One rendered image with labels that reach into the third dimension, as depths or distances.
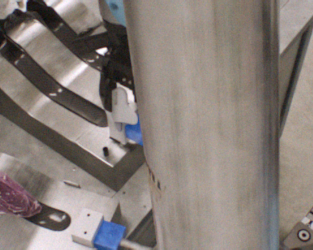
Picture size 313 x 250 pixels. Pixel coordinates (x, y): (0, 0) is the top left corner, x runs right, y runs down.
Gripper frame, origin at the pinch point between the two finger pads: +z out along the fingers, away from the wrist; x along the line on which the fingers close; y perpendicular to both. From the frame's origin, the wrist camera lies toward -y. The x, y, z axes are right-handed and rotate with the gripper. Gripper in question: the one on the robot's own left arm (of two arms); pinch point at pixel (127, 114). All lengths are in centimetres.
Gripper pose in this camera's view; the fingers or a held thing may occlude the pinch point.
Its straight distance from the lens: 89.1
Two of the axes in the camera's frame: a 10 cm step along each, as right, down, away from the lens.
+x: 6.0, -5.5, 5.7
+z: 0.5, 7.4, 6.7
